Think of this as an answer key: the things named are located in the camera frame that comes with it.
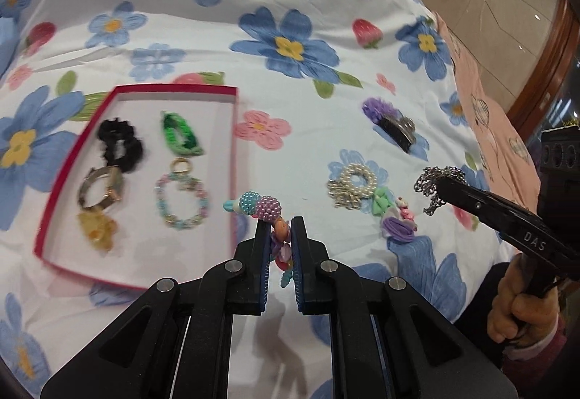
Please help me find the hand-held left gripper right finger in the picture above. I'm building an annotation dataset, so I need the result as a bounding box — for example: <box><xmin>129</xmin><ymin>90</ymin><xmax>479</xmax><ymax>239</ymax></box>
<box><xmin>292</xmin><ymin>215</ymin><xmax>517</xmax><ymax>399</ymax></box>

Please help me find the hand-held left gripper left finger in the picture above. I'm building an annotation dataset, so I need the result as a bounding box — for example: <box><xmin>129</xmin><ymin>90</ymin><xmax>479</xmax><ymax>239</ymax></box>
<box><xmin>40</xmin><ymin>215</ymin><xmax>273</xmax><ymax>399</ymax></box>

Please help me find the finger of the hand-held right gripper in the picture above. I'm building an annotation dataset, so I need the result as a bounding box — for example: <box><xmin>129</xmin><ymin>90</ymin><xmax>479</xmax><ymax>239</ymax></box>
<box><xmin>442</xmin><ymin>193</ymin><xmax>523</xmax><ymax>239</ymax></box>
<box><xmin>436</xmin><ymin>176</ymin><xmax>541</xmax><ymax>219</ymax></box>

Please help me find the colourful chunky bead bracelet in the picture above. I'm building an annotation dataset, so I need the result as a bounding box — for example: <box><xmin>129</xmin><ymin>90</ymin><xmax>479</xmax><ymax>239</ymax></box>
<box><xmin>222</xmin><ymin>191</ymin><xmax>297</xmax><ymax>288</ymax></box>

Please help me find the silver chain necklace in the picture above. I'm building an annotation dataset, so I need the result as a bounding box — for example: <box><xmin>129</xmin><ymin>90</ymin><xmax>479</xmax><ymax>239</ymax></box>
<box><xmin>413</xmin><ymin>166</ymin><xmax>467</xmax><ymax>215</ymax></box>

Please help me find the pastel bead bracelet with ring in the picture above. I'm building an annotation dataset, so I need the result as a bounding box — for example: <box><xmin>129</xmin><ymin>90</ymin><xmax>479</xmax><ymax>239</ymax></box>
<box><xmin>154</xmin><ymin>158</ymin><xmax>211</xmax><ymax>231</ymax></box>

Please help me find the red shallow box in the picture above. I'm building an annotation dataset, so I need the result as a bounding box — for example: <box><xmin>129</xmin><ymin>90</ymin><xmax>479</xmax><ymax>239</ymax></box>
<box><xmin>34</xmin><ymin>84</ymin><xmax>241</xmax><ymax>291</ymax></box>

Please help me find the green knitted hair clip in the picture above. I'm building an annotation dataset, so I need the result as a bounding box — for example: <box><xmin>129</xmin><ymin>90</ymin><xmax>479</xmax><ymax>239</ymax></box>
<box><xmin>161</xmin><ymin>111</ymin><xmax>206</xmax><ymax>156</ymax></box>

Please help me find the yellow hair claw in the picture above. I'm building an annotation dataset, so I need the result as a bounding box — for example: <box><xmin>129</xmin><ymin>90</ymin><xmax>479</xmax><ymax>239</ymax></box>
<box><xmin>76</xmin><ymin>206</ymin><xmax>119</xmax><ymax>252</ymax></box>

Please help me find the brown bracelet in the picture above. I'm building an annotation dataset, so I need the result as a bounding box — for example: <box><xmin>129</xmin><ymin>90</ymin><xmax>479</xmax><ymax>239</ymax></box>
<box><xmin>76</xmin><ymin>166</ymin><xmax>125</xmax><ymax>214</ymax></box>

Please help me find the black scrunchie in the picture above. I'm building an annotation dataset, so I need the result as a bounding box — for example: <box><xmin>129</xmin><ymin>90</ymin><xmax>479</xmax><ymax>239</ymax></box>
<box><xmin>96</xmin><ymin>117</ymin><xmax>145</xmax><ymax>174</ymax></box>

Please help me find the person's right forearm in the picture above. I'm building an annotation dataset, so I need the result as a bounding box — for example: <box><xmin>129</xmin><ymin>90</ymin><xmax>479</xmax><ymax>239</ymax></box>
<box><xmin>496</xmin><ymin>317</ymin><xmax>574</xmax><ymax>399</ymax></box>

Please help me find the person's right hand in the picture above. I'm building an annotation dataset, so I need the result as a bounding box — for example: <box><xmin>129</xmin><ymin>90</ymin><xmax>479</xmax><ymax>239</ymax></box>
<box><xmin>487</xmin><ymin>261</ymin><xmax>567</xmax><ymax>348</ymax></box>

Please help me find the pink printed blanket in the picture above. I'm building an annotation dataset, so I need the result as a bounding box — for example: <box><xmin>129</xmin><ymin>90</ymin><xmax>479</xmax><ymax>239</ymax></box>
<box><xmin>430</xmin><ymin>12</ymin><xmax>544</xmax><ymax>200</ymax></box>

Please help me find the pink figure hair clip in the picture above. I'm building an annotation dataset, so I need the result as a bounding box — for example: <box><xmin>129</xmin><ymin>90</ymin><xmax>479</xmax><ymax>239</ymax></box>
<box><xmin>396</xmin><ymin>196</ymin><xmax>418</xmax><ymax>223</ymax></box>

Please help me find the purple flower hair claw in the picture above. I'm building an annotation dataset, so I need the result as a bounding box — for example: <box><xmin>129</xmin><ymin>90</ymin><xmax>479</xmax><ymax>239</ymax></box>
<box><xmin>361</xmin><ymin>97</ymin><xmax>417</xmax><ymax>154</ymax></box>

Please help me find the pearl bracelet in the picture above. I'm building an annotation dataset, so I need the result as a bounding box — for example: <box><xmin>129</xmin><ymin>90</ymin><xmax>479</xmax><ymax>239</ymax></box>
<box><xmin>337</xmin><ymin>163</ymin><xmax>379</xmax><ymax>198</ymax></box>

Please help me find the purple hair tie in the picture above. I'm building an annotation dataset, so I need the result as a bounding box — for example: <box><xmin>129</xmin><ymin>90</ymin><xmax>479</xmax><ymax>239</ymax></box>
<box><xmin>381</xmin><ymin>211</ymin><xmax>418</xmax><ymax>246</ymax></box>

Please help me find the green bow hair tie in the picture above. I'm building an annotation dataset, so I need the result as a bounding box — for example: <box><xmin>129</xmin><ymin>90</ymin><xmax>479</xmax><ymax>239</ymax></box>
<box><xmin>369</xmin><ymin>187</ymin><xmax>395</xmax><ymax>216</ymax></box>

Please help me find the wooden furniture frame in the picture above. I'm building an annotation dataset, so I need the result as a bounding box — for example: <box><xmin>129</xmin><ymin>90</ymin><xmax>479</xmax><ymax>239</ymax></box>
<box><xmin>505</xmin><ymin>0</ymin><xmax>580</xmax><ymax>137</ymax></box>

